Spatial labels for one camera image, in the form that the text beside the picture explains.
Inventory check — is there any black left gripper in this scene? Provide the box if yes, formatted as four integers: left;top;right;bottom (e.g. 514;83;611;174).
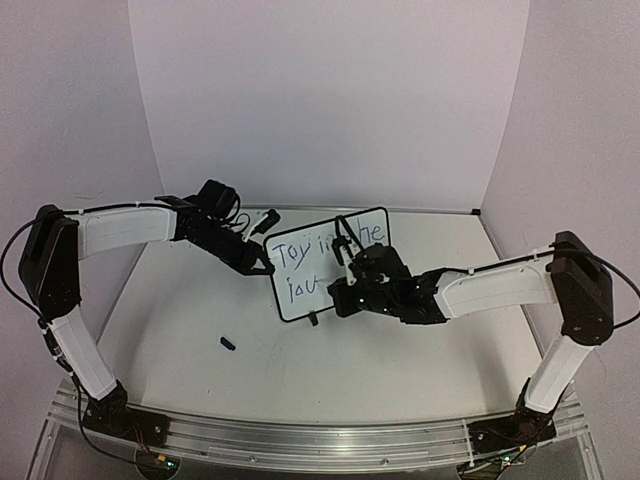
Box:
190;220;275;275

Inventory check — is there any white whiteboard with black frame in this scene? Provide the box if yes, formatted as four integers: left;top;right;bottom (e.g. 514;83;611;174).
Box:
263;205;390;324

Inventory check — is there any blue marker cap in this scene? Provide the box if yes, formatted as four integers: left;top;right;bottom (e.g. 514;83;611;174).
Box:
220;337;236;351

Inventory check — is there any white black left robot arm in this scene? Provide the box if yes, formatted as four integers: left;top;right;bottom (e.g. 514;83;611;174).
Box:
18;180;281;447

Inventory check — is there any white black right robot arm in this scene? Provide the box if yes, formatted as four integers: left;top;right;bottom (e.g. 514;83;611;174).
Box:
328;231;614;453

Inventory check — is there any black whiteboard stand foot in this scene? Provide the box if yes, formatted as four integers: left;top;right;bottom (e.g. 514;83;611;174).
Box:
308;311;319;327

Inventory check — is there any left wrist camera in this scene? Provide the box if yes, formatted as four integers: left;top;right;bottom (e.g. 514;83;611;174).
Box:
245;209;281;239

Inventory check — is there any black camera cable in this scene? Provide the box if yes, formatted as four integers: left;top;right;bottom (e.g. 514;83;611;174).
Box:
333;213;366;251

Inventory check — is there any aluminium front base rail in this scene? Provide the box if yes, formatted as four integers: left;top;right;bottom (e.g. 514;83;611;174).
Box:
47;399;591;476

